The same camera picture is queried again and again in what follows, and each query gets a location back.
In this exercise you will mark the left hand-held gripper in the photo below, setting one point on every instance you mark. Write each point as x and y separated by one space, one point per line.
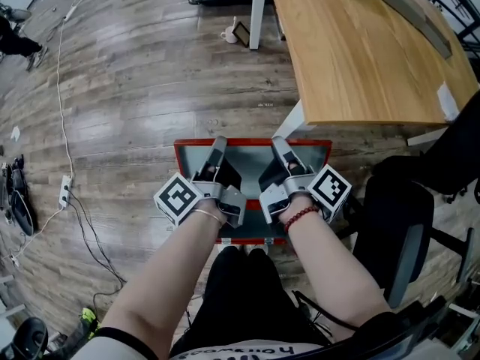
176 197

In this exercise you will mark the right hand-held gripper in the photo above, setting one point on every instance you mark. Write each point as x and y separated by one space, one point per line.
330 189

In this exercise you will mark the person's left forearm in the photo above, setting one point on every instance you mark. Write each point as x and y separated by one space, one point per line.
168 276

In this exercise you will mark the person's right forearm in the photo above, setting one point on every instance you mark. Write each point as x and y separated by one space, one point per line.
330 268

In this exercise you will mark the thin gold bangle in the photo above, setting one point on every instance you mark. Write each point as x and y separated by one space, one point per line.
210 215

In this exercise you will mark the black mesh office chair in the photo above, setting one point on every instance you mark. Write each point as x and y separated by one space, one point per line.
393 208

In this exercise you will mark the white mug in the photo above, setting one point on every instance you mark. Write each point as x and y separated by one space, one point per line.
228 35

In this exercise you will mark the small black framed board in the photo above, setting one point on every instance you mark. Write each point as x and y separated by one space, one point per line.
242 34

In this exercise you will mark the wooden table with white legs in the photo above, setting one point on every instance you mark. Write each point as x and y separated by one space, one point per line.
367 58

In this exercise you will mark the person's black trousers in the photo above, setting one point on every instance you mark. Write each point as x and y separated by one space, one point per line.
243 298

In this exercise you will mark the white power strip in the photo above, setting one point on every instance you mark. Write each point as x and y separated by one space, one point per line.
65 191
75 4

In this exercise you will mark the white paper card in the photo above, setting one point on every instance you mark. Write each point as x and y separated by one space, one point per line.
448 101

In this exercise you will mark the black bag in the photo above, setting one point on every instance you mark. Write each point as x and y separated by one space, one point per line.
22 204

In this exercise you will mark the black tablet screen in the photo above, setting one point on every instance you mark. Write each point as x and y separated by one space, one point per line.
393 332

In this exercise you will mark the white paper scrap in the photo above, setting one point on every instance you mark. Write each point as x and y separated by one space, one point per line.
15 133

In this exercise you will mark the neon green sneaker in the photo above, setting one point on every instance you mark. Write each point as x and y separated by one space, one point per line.
89 319

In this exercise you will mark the person's white printed shirt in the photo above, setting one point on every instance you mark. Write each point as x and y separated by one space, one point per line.
112 345

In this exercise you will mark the white plug adapter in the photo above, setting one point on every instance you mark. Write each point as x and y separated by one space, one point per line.
14 260

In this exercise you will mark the black metal railing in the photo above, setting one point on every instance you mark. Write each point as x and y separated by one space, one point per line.
461 9

